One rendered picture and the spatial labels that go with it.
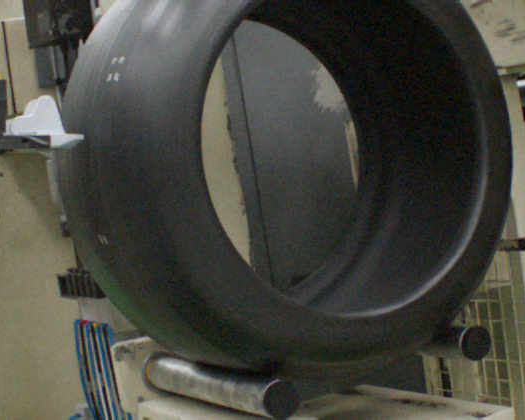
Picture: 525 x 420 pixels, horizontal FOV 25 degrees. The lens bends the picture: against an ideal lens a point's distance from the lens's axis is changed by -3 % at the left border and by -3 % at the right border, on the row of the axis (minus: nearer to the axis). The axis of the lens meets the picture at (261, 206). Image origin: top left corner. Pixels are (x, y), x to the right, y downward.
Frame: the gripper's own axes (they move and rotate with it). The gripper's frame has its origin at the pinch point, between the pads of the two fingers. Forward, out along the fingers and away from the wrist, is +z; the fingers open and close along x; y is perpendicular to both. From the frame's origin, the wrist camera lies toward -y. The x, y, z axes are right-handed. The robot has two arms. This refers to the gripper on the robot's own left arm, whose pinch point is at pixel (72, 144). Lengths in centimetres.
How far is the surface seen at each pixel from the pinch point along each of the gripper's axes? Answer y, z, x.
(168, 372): -28.9, 17.0, 15.8
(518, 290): -24, 82, 22
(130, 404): -33.8, 14.2, 23.1
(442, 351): -27, 45, -6
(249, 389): -28.7, 17.1, -7.0
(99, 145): -0.5, 1.8, -4.2
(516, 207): -10, 80, 20
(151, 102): 3.5, 5.5, -10.5
